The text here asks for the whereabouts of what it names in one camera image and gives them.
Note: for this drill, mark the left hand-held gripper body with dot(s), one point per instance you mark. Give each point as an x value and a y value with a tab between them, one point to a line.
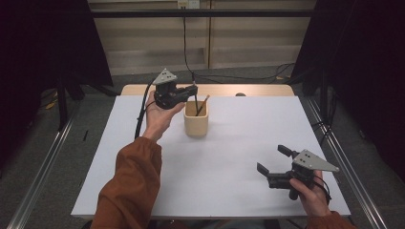
167	93

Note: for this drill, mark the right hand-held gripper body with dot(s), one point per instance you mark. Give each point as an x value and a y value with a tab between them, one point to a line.
302	171

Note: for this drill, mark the tan-tipped black makeup brush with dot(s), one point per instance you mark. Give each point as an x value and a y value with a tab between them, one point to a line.
203	103

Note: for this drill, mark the beige square cup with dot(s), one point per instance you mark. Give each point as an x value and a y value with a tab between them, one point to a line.
196	127

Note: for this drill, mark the person's left hand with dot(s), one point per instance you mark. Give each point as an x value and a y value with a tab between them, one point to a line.
157	120

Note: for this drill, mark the person's right hand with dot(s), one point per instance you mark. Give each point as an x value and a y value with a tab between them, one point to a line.
313	198

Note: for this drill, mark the white table mat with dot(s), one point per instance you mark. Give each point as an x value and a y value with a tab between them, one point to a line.
229	159

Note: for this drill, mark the dark table grommet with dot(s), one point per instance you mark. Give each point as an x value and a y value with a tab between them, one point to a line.
240	94

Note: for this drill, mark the black metal stand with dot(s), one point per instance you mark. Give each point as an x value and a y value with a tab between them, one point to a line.
62	105
324	95

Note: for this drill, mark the black horizontal bar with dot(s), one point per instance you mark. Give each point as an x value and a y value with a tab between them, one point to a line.
223	13

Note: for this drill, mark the small black floor item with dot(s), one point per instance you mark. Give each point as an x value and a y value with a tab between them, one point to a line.
85	135

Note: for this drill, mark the black curtain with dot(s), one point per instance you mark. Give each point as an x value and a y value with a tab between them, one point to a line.
38	47
369	63

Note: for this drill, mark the aluminium floor rail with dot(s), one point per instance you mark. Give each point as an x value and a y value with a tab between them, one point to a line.
41	178
347	159

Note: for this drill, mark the white wall outlet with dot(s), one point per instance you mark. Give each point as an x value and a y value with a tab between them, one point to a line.
188	4

